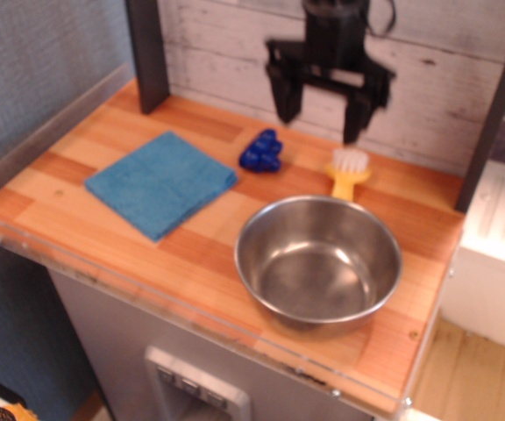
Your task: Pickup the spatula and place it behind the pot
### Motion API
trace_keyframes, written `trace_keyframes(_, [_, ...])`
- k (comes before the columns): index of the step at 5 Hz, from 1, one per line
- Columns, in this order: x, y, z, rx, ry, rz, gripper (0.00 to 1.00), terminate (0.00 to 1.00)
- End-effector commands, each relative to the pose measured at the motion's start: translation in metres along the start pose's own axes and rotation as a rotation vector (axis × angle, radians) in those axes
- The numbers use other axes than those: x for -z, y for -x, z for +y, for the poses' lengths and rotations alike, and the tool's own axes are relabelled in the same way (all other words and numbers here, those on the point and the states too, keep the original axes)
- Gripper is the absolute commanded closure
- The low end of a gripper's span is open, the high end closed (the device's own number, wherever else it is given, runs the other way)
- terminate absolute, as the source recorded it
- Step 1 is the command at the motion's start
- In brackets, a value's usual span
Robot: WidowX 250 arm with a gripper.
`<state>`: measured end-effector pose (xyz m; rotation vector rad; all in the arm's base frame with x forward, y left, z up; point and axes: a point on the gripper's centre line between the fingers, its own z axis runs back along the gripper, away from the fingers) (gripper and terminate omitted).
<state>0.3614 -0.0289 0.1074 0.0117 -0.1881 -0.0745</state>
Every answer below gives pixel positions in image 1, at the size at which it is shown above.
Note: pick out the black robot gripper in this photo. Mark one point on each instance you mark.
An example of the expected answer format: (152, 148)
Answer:
(331, 56)

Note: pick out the yellow brush with white bristles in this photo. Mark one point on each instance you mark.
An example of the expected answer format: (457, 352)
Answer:
(349, 167)

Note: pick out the blue cloth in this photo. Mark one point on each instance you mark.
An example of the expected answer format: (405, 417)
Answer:
(161, 184)

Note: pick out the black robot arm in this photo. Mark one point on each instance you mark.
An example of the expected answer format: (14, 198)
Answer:
(336, 5)

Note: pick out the silver metal bowl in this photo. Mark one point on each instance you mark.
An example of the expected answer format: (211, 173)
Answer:
(318, 263)

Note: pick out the blue toy grape bunch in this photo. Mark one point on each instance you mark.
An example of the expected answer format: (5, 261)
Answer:
(262, 155)

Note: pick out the grey toy fridge cabinet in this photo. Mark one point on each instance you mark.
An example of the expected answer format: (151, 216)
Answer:
(115, 332)

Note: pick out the silver ice dispenser panel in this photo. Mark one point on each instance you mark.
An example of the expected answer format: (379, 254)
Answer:
(178, 384)

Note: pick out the orange object bottom left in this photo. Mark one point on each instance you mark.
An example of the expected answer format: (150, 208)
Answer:
(21, 413)

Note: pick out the dark grey right post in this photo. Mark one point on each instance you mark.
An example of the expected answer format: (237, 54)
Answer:
(483, 148)

